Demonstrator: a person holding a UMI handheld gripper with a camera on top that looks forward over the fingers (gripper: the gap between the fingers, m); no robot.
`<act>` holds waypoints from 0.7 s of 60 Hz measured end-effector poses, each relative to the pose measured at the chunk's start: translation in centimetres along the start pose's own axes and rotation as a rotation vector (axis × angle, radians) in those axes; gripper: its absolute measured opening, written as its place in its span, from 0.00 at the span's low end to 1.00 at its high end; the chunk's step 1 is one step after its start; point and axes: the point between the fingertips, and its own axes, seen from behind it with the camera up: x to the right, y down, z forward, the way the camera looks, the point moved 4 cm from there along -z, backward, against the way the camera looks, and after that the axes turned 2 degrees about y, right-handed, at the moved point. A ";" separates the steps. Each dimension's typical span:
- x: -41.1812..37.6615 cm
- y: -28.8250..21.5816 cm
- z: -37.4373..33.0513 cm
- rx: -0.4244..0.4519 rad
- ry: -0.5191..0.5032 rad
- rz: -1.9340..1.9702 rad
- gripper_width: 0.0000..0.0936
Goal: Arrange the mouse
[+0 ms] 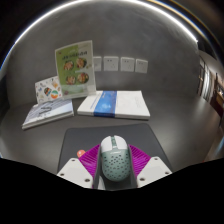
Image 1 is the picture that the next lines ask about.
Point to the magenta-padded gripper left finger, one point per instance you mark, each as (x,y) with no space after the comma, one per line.
(85,163)

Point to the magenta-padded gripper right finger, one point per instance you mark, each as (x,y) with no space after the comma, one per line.
(143,163)

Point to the white and green computer mouse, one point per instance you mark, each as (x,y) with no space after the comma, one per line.
(115,160)

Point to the black mouse pad, heart print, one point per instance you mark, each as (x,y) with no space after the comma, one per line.
(83,136)

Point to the striped cover book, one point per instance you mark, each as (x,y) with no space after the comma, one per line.
(50,113)

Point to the white book with blue band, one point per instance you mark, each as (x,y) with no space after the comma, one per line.
(126,104)

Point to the white sticker card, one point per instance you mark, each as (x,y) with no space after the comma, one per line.
(46,90)

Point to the green menu sign stand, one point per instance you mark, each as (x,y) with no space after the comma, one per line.
(75,68)

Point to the white wall socket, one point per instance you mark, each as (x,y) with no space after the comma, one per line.
(127,64)
(98,63)
(141,65)
(111,63)

